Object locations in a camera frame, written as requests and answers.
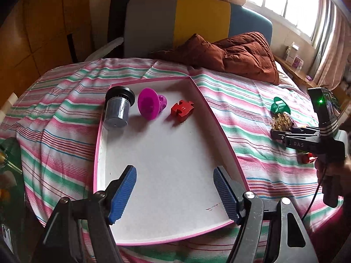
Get beige peg cluster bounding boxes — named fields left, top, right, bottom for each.
left=271, top=112, right=294, bottom=131

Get black rolled mat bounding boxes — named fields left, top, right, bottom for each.
left=107, top=0, right=133, bottom=58

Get magenta plastic funnel toy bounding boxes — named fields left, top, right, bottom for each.
left=138, top=88, right=167, bottom=120

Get window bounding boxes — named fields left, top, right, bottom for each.
left=244, top=0, right=321, bottom=44

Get black cable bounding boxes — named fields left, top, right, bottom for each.
left=302, top=170, right=325, bottom=220

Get person's red trousers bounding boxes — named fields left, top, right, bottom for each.
left=313, top=200, right=351, bottom=242

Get wooden wardrobe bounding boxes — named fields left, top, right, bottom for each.
left=0, top=0, right=90, bottom=121

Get wooden bedside ledge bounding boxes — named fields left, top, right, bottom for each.
left=274, top=55, right=319, bottom=88

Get white box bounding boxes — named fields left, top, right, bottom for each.
left=284, top=42, right=299, bottom=63

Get person's right hand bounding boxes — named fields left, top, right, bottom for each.
left=315, top=157, right=331, bottom=181

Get striped bed sheet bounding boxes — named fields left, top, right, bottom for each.
left=0, top=57, right=343, bottom=263

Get green glass table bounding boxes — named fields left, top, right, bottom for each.
left=0, top=137, right=26, bottom=225

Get long beige curtain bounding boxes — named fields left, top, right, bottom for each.
left=310, top=0, right=351, bottom=91

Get grey cylinder with black cap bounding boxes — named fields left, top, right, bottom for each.
left=104, top=86, right=136, bottom=128

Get brown quilted jacket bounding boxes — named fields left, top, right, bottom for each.
left=149, top=31, right=280, bottom=85

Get white tray with pink rim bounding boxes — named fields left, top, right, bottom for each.
left=93, top=77, right=251, bottom=245

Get gold-capped bottle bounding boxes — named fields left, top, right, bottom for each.
left=0, top=149, right=23, bottom=174

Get small red cylinder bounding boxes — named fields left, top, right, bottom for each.
left=297, top=152, right=316, bottom=164

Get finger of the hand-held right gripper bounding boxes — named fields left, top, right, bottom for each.
left=270, top=127, right=320, bottom=140
left=284, top=137, right=313, bottom=154

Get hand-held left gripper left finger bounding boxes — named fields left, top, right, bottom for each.
left=36, top=165, right=137, bottom=263

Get grey yellow blue headboard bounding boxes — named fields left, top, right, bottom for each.
left=123, top=0, right=273, bottom=59

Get red puzzle-shaped block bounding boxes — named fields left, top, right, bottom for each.
left=170, top=100, right=195, bottom=123

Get green plastic flanged piece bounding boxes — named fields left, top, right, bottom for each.
left=269, top=97, right=292, bottom=115

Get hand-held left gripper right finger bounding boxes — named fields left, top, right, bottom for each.
left=213, top=166, right=319, bottom=263

